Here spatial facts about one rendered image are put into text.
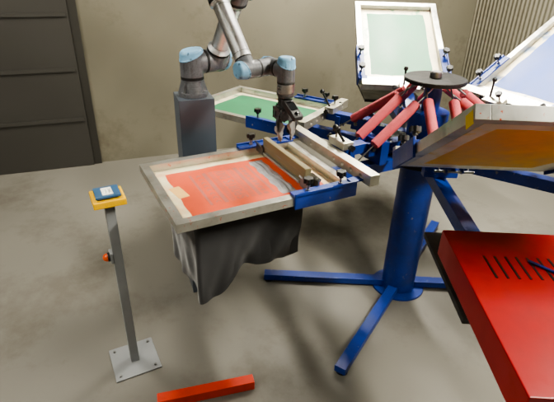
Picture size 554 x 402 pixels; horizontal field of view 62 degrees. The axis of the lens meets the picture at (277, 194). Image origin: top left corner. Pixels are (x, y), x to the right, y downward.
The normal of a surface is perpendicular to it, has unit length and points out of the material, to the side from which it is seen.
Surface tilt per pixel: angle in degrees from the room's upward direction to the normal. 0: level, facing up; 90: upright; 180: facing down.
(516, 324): 0
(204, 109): 90
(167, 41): 90
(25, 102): 90
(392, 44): 32
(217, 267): 97
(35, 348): 0
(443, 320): 0
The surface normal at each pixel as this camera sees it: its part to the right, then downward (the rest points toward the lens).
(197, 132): 0.34, 0.44
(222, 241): 0.54, 0.43
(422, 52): 0.00, -0.50
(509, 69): -0.45, -0.65
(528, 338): 0.03, -0.88
